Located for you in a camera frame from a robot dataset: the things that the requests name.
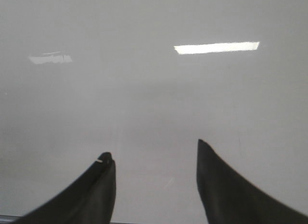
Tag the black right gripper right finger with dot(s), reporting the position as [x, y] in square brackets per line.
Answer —
[229, 198]

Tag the aluminium whiteboard tray rail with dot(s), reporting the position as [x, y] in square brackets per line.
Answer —
[4, 219]

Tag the white whiteboard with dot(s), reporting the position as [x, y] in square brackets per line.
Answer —
[145, 80]

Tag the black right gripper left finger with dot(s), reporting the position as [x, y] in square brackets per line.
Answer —
[90, 199]

